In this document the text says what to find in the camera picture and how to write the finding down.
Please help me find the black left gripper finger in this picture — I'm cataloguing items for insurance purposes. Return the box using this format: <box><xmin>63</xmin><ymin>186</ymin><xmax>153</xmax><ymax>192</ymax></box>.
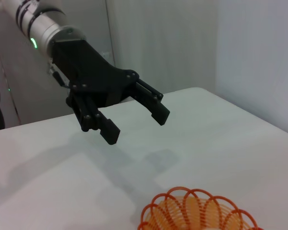
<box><xmin>132</xmin><ymin>79</ymin><xmax>171</xmax><ymax>127</ymax></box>
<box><xmin>65</xmin><ymin>92</ymin><xmax>121</xmax><ymax>146</ymax></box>

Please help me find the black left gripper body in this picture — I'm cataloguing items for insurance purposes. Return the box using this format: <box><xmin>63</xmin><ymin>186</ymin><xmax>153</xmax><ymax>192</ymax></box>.
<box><xmin>52</xmin><ymin>39</ymin><xmax>140</xmax><ymax>107</ymax></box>

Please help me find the orange plastic wire basket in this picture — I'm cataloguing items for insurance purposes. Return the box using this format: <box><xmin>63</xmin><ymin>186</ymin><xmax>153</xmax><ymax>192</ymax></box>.
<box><xmin>137</xmin><ymin>185</ymin><xmax>265</xmax><ymax>230</ymax></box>

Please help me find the left arm connector cable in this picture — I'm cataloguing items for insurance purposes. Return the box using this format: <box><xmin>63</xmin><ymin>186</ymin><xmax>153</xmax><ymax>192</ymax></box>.
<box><xmin>47</xmin><ymin>63</ymin><xmax>72</xmax><ymax>90</ymax></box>

